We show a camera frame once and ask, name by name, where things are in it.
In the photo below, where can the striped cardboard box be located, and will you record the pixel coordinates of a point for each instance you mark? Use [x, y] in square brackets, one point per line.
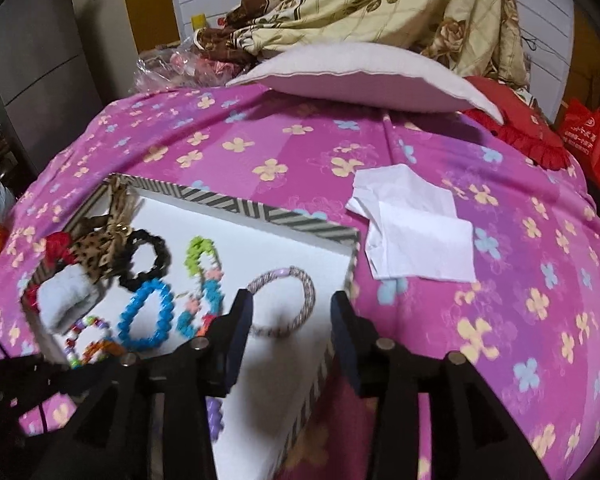
[280, 255]

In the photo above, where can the orange plastic hair accessory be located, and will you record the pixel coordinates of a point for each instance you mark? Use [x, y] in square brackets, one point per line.
[105, 347]

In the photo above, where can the grey refrigerator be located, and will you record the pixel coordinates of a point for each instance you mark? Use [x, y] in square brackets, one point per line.
[35, 70]

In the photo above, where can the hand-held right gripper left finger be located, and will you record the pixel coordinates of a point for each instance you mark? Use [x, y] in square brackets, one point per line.
[240, 330]

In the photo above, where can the black scrunchie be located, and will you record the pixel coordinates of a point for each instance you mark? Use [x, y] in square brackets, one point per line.
[161, 255]

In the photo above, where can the clear plastic bag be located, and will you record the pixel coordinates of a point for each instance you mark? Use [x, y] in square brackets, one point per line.
[180, 67]

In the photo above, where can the floral beige quilt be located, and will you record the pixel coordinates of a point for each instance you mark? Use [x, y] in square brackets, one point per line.
[360, 5]

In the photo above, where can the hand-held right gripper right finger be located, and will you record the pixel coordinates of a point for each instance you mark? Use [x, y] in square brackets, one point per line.
[347, 340]

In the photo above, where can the red bow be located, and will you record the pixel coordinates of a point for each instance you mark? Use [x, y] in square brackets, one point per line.
[57, 247]

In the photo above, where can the leopard print bow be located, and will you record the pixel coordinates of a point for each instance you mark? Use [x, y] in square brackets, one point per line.
[97, 252]

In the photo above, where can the white tissue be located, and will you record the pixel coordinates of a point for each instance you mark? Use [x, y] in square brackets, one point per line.
[415, 230]

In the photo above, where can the pink floral bedsheet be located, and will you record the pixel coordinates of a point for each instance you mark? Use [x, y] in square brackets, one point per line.
[505, 300]

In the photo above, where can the red frilled cushion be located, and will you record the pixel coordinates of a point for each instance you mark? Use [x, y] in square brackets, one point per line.
[520, 125]

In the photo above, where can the yellow bottle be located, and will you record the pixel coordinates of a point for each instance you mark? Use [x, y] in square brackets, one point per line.
[200, 22]

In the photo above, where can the pale pink pillow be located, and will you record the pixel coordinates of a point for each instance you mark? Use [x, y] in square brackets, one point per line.
[360, 80]

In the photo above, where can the grey fuzzy scrunchie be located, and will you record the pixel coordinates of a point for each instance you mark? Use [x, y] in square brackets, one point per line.
[65, 300]

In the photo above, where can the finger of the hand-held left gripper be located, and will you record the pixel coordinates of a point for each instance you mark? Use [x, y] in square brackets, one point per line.
[40, 375]

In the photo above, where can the red shopping bag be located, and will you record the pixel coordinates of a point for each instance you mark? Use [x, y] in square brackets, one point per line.
[592, 140]

